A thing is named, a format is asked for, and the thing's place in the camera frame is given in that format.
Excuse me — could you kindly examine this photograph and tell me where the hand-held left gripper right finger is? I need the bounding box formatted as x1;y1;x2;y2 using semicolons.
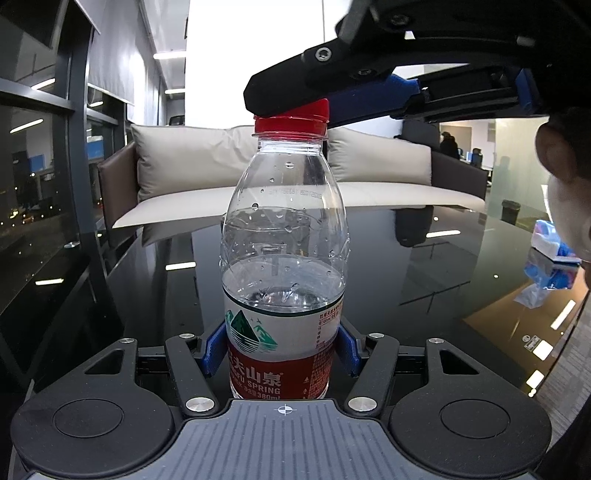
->
335;322;489;420

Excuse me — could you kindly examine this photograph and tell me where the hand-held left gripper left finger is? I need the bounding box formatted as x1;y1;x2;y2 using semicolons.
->
76;320;230;420

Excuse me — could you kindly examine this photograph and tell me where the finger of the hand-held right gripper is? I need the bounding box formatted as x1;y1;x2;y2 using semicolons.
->
244;0;532;116
329;65;550;126

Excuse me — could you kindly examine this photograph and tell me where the red bottle cap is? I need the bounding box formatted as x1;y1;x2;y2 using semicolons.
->
253;98;331;137

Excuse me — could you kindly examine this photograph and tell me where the clear plastic water bottle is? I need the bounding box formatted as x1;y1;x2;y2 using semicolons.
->
219;131;349;401

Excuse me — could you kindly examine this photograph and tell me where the small beige back cushion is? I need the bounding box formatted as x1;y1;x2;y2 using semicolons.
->
325;127;435;185

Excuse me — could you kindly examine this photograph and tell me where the black backpack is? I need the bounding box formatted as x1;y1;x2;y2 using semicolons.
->
402;117;441;151

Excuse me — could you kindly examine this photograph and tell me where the beige seat cushion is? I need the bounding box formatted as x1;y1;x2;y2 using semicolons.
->
113;181;488;230

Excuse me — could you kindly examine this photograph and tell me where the person's head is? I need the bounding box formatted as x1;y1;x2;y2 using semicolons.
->
537;106;591;296

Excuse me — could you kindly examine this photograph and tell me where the large beige back cushion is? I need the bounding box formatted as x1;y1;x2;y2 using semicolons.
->
130;124;259;204

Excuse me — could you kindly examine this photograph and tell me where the grey roller blind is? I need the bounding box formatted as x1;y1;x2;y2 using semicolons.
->
76;0;139;104

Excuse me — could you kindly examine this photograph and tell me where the brown sofa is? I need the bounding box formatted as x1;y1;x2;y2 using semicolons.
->
98;122;490;236

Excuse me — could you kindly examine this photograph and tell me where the blue tissue pack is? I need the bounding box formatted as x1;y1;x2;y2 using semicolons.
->
515;219;583;308

